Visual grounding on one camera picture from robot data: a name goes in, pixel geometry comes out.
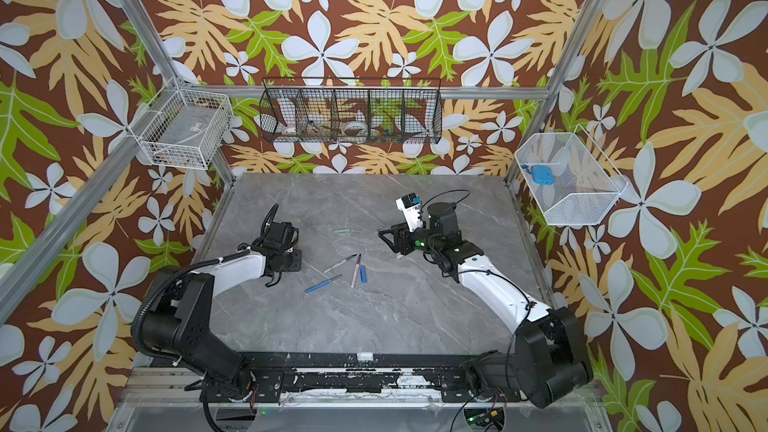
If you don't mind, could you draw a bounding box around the pink pen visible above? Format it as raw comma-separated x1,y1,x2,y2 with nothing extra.
350,253,362,289

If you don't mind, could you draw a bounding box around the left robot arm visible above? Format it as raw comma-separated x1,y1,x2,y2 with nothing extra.
131,219,302,399

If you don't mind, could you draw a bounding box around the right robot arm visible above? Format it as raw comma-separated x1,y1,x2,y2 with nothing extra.
378,194,594,408

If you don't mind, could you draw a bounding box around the green pen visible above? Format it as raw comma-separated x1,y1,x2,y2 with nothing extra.
322,254,358,274

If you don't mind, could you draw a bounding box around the blue pen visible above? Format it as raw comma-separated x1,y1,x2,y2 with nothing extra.
304,274,343,294

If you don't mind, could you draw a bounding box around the blue object in basket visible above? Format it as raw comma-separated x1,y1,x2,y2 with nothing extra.
527,165,555,186

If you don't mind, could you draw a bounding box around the white mesh basket right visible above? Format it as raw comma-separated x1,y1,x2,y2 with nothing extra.
515,127,629,228

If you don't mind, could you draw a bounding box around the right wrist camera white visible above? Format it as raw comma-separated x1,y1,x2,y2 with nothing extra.
396,193,423,232

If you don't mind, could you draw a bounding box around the black wire basket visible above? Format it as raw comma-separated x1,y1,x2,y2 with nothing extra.
256,77,444,144

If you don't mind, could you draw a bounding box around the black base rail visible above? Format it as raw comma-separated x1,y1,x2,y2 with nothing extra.
184,350,525,404

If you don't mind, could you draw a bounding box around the white wire basket left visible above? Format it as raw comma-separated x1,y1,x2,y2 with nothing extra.
131,83,233,170

